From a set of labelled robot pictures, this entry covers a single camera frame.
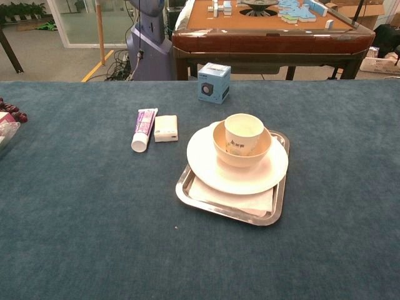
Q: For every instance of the small white box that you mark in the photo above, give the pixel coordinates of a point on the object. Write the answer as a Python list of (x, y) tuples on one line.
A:
[(166, 128)]

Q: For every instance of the row of green plants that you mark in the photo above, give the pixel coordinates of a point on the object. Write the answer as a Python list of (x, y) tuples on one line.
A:
[(18, 11)]

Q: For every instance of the purple toothpaste tube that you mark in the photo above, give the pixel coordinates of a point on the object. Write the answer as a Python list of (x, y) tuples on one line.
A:
[(142, 128)]

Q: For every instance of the black mahjong table centre console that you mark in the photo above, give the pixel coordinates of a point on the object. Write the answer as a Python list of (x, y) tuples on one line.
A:
[(257, 4)]

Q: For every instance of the stainless steel tray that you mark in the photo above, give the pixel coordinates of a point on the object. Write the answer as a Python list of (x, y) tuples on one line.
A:
[(259, 221)]

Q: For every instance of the black table leg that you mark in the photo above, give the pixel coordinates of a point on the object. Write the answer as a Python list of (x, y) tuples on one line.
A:
[(9, 51)]

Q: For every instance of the pile of blue mahjong tiles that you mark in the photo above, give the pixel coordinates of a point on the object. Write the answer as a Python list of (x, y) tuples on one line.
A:
[(297, 11)]

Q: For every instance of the stacked white blue mahjong tiles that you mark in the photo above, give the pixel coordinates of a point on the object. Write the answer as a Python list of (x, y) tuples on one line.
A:
[(220, 8)]

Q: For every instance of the light blue speaker box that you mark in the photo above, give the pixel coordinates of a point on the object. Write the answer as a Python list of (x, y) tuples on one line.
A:
[(214, 87)]

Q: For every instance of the white printed paper cup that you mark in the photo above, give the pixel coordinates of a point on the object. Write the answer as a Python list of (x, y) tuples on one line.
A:
[(242, 142)]

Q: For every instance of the pink white toothpaste box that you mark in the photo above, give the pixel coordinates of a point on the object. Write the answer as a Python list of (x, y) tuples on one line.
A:
[(5, 118)]

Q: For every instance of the beige bowl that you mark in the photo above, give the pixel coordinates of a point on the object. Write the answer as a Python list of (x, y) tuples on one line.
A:
[(240, 161)]

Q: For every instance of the cardboard box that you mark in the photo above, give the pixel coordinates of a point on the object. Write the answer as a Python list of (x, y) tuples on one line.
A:
[(347, 9)]

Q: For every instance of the dark red grape bunch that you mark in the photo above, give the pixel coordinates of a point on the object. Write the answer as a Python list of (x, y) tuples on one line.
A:
[(20, 117)]

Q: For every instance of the black tripod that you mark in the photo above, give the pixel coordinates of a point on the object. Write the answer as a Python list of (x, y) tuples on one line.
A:
[(358, 14)]

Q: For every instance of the single blue mahjong tile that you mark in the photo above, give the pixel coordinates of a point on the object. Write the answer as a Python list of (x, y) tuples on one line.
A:
[(329, 24)]

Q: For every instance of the white plastic basket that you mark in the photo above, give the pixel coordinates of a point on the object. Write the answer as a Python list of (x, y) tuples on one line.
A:
[(379, 64)]

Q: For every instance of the white round plate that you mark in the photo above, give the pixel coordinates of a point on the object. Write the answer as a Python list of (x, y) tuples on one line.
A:
[(218, 178)]

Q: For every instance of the white paper napkin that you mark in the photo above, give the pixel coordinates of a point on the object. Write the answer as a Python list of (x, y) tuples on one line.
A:
[(218, 200)]

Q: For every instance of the blue table cloth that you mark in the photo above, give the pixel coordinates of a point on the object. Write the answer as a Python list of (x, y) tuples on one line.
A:
[(78, 234)]

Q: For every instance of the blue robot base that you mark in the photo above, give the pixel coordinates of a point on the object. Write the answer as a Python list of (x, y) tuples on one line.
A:
[(150, 56)]

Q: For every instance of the wooden pole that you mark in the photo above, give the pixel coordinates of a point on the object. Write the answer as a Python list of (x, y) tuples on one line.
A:
[(100, 34)]

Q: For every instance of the brown mahjong table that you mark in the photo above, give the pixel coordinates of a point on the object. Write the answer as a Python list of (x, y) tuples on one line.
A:
[(265, 40)]

